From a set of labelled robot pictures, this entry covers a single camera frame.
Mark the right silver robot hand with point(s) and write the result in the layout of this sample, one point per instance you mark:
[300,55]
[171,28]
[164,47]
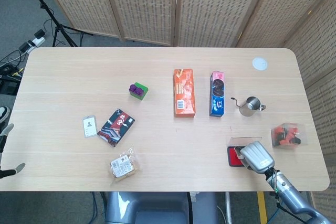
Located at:
[258,157]

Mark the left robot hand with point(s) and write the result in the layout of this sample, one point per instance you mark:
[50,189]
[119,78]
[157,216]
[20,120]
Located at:
[7,130]

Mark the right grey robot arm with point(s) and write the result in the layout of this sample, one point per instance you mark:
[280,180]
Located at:
[288,192]

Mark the clear box of orange clips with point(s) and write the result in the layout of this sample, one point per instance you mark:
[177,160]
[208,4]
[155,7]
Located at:
[287,136]

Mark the blue cookie box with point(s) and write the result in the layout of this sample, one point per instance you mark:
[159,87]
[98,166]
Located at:
[218,94]

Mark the orange snack box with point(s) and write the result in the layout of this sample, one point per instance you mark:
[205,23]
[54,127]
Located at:
[184,93]

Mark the dark red-black snack packet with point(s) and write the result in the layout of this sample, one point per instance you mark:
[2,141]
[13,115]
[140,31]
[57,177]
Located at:
[116,127]

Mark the black and white shoe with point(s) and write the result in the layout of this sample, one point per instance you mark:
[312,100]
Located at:
[3,113]

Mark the red ink pad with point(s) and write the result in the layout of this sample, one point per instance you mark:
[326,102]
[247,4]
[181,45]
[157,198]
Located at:
[232,157]

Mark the black floor equipment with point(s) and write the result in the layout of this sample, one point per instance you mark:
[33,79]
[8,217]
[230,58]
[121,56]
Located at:
[9,85]

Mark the steel gooseneck pitcher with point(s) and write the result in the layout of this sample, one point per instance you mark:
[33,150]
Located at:
[250,106]

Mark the metal table leg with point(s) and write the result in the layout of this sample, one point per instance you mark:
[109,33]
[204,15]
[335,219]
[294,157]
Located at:
[228,208]

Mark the ID badge card holder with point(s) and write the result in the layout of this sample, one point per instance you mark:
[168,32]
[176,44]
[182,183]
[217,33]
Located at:
[89,126]

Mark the black power adapter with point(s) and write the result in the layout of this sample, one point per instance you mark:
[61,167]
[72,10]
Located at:
[40,34]
[24,47]

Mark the white round table grommet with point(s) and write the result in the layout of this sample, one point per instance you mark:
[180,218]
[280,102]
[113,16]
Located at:
[260,63]

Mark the white power strip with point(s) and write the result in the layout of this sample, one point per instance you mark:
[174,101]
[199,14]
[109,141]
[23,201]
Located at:
[36,41]

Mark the grey robot torso base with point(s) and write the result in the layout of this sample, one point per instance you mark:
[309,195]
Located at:
[157,208]

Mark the black tripod stand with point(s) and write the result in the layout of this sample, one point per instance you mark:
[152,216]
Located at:
[56,24]

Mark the packaged bread slices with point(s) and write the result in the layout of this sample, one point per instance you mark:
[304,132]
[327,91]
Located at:
[124,166]

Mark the green and purple toy block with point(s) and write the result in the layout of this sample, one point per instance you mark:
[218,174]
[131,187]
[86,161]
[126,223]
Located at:
[138,91]

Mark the wooden rattan folding screen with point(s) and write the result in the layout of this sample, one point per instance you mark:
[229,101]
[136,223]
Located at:
[183,6]

